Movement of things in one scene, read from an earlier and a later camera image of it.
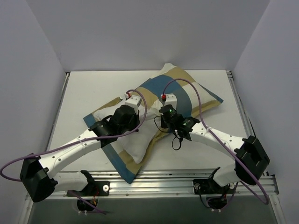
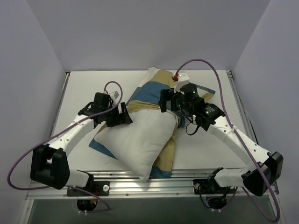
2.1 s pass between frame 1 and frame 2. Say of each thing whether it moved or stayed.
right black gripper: moved
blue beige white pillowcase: moved
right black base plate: stayed
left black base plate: stayed
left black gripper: moved
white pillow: moved
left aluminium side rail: stayed
